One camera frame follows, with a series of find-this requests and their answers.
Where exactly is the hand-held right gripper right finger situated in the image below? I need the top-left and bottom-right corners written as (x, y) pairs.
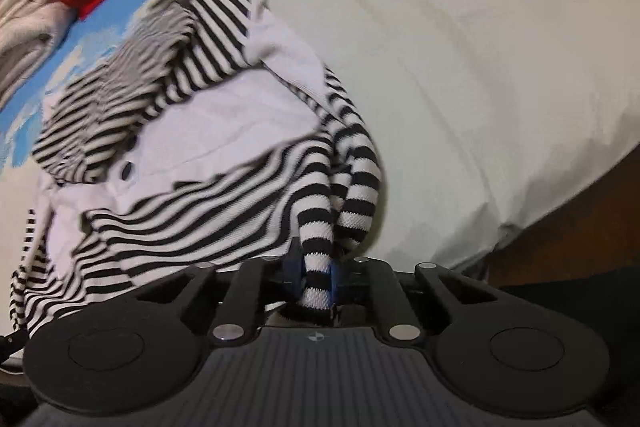
top-left (330, 256), bottom-right (506, 345)

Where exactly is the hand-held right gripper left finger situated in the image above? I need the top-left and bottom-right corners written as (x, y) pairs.
top-left (132, 254), bottom-right (303, 348)

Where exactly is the striped shirt with white vest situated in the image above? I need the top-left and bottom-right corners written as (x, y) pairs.
top-left (10, 0), bottom-right (383, 340)

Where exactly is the blue floral bed sheet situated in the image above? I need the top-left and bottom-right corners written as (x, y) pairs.
top-left (0, 0), bottom-right (640, 273)

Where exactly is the cream folded blanket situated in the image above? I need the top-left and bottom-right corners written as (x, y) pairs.
top-left (0, 0), bottom-right (76, 100)

